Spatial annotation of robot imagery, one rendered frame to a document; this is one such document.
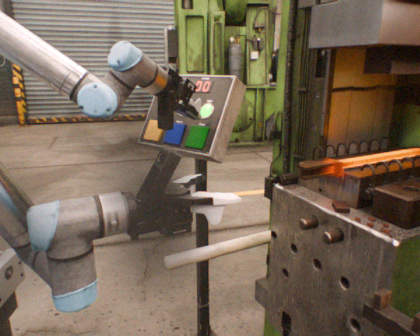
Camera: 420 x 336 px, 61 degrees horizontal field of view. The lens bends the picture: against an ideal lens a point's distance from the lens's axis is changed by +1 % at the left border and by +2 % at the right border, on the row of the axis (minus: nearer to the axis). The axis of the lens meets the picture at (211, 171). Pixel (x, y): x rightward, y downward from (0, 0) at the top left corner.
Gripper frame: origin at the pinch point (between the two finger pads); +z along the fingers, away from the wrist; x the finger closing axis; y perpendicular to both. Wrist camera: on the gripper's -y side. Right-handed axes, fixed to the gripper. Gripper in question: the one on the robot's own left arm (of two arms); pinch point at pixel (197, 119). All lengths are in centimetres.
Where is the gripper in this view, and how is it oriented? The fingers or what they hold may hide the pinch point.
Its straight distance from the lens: 115.0
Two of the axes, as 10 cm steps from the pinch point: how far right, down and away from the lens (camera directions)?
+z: 5.3, 2.8, 8.0
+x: -7.9, -1.7, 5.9
